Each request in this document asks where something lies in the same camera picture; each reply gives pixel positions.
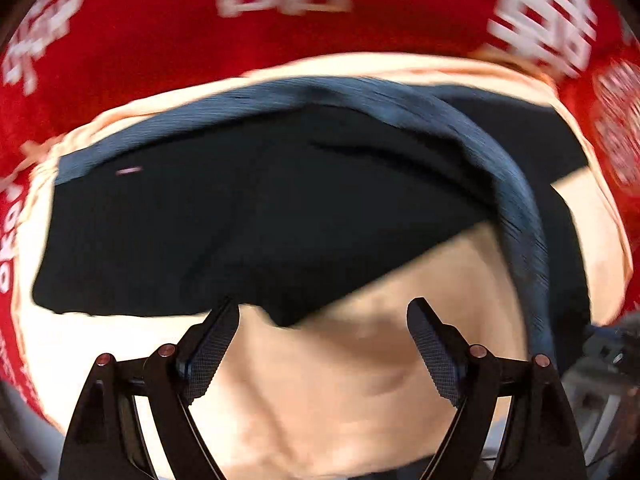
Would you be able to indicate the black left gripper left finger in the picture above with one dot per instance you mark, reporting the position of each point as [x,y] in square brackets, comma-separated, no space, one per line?
[105,440]

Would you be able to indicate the black pants with grey trim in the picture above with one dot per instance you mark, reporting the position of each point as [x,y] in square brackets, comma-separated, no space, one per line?
[290,194]

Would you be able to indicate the peach cushion cover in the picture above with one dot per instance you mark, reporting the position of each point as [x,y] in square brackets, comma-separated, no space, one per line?
[337,394]

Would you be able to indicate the red blanket with white lettering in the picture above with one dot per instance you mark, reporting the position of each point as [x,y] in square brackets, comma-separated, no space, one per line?
[65,61]

